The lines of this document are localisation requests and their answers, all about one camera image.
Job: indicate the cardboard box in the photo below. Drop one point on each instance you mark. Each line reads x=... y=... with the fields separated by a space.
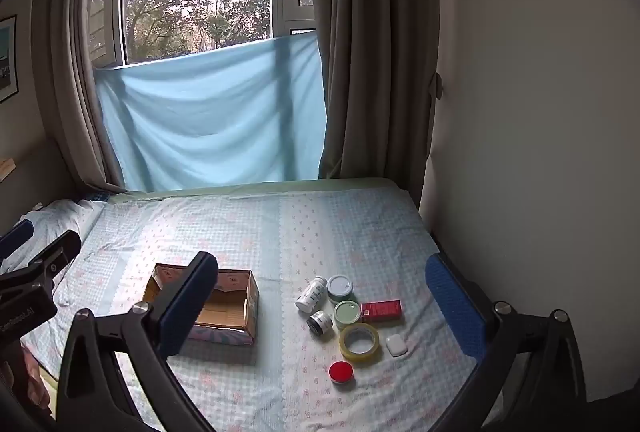
x=230 y=307

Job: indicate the wooden wall shelf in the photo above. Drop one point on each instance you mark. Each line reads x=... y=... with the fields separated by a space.
x=5 y=169

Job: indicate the green mattress cover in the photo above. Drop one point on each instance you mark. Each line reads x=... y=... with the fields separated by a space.
x=300 y=184

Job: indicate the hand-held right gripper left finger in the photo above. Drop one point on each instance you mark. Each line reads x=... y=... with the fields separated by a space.
x=182 y=312

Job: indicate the white earbuds case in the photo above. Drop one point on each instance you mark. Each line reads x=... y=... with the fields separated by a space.
x=397 y=345

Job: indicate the brown curtain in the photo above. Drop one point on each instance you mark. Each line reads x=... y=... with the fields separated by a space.
x=375 y=36
x=75 y=61

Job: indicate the white pill bottle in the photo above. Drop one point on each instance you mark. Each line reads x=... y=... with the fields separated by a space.
x=311 y=296

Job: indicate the round jar with green lid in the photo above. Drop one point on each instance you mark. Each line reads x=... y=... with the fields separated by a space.
x=347 y=314

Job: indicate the red round lid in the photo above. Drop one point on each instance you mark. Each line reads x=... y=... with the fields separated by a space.
x=342 y=371

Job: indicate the red rectangular box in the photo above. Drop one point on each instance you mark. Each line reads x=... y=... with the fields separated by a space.
x=381 y=310

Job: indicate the light blue hanging cloth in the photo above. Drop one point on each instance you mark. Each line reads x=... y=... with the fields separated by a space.
x=210 y=116

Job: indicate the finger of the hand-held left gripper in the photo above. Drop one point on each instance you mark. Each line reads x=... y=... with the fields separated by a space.
x=52 y=254
x=17 y=236

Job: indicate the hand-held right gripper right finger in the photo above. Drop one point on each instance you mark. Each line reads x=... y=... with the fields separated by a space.
x=455 y=307

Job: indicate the white pillow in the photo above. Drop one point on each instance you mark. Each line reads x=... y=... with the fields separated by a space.
x=55 y=222

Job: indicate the checked floral bed sheet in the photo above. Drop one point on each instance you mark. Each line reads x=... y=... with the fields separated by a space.
x=280 y=237

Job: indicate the yellow tape roll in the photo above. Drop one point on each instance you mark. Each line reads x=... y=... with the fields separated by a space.
x=347 y=347

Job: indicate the small black jar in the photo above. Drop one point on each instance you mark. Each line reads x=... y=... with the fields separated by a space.
x=320 y=323

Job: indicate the framed wall picture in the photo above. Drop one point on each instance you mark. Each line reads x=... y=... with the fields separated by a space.
x=7 y=56

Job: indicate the white round plastic lid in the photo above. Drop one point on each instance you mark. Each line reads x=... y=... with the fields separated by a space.
x=342 y=288

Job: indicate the pink cloth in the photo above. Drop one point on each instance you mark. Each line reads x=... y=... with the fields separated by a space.
x=20 y=377

